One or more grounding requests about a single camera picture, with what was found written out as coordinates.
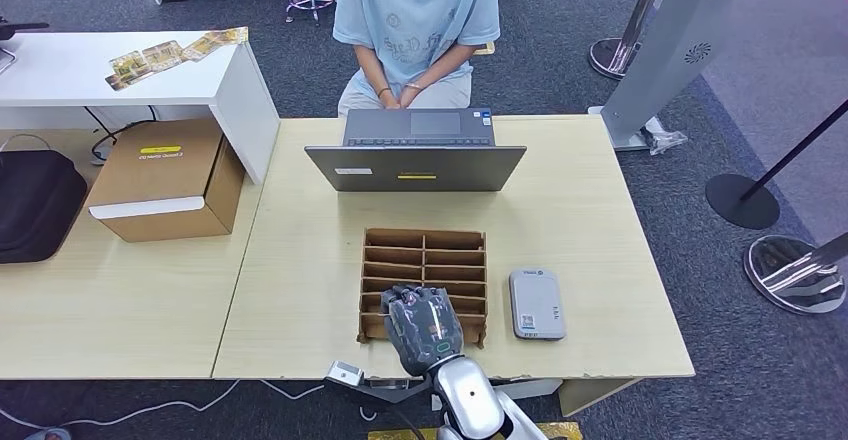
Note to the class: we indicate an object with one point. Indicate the clear plastic bag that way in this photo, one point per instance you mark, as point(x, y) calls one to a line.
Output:
point(662, 139)

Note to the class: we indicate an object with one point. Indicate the tan wooden stool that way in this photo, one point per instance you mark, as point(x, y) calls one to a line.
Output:
point(485, 47)

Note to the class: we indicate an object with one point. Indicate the chrome stanchion post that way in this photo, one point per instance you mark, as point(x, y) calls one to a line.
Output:
point(787, 281)
point(616, 56)

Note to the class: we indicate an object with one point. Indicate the white card reader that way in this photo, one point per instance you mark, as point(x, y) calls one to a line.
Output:
point(536, 304)

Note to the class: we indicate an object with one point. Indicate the brown cardboard box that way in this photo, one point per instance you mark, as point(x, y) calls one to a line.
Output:
point(166, 178)

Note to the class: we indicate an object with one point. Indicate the black stanchion post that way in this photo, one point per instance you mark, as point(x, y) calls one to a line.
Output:
point(740, 203)

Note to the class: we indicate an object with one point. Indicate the grey laptop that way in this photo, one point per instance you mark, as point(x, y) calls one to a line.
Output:
point(417, 166)

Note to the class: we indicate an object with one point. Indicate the person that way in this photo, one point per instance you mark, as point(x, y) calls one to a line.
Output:
point(414, 20)

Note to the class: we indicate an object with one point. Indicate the person's right hand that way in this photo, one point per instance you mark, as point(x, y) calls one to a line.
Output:
point(392, 100)

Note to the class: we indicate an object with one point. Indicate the wooden slotted card organizer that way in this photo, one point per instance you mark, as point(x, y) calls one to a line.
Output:
point(424, 258)

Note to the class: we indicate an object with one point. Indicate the silver kiosk panel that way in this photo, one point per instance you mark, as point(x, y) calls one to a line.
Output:
point(666, 46)

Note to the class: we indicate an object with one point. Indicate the black carrying case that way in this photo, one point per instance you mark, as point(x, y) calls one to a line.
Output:
point(36, 206)

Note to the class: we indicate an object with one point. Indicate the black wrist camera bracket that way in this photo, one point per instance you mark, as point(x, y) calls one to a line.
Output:
point(397, 394)

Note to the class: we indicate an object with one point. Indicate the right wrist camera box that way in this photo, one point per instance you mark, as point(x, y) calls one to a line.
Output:
point(344, 374)

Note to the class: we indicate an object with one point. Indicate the person's right forearm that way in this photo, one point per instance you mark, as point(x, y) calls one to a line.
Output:
point(370, 66)

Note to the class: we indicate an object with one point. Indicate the person's left forearm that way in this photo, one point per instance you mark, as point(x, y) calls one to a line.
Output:
point(447, 62)

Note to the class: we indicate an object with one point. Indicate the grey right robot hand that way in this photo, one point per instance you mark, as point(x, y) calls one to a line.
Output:
point(424, 331)

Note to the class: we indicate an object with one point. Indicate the person's left hand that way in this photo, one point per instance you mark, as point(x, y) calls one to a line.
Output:
point(411, 96)

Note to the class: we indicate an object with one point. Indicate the white counter shelf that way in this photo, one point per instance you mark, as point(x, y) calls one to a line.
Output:
point(99, 76)

